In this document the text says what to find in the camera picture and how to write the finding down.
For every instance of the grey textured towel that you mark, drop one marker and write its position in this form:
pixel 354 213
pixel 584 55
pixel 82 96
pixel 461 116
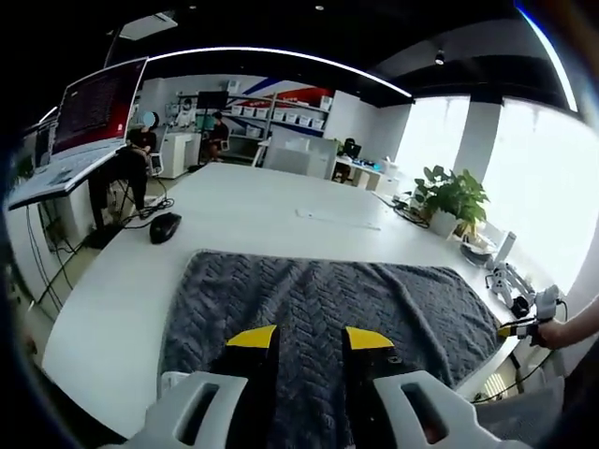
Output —
pixel 304 290

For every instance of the person's right hand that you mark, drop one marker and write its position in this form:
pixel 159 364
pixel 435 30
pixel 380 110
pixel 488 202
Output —
pixel 552 334

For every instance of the grey mesh office chair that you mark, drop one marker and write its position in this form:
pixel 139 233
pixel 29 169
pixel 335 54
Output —
pixel 524 416

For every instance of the white headset device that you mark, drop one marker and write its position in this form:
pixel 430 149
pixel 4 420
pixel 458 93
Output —
pixel 477 250

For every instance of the potted green plant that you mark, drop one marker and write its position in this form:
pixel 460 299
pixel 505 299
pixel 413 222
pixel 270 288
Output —
pixel 458 192

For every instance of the black computer mouse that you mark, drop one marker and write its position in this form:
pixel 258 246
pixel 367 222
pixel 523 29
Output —
pixel 165 228

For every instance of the white office desk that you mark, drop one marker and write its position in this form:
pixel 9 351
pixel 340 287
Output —
pixel 369 175

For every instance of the white partition desk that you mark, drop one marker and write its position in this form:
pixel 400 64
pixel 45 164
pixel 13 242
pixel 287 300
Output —
pixel 295 159

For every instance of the black laptop stand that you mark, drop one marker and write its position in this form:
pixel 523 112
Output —
pixel 99 201

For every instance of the white cabinet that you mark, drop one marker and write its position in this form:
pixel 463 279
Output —
pixel 178 156

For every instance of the small white screen device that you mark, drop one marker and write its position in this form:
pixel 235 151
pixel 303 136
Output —
pixel 156 164

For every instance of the ceiling light strip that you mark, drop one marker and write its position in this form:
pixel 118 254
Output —
pixel 554 61
pixel 234 49

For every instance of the metal storage shelf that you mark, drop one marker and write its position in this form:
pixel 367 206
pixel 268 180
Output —
pixel 270 121

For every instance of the row of white storage bins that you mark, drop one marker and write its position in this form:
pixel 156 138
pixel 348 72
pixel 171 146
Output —
pixel 281 114

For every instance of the black ceiling spotlight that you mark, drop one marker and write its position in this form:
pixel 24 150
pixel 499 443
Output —
pixel 439 58

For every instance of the black monitor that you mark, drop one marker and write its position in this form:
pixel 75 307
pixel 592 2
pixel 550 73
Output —
pixel 213 100

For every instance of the white laptop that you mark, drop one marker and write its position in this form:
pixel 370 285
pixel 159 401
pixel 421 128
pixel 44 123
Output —
pixel 93 103

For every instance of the ceiling air conditioner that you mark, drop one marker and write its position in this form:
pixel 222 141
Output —
pixel 150 25

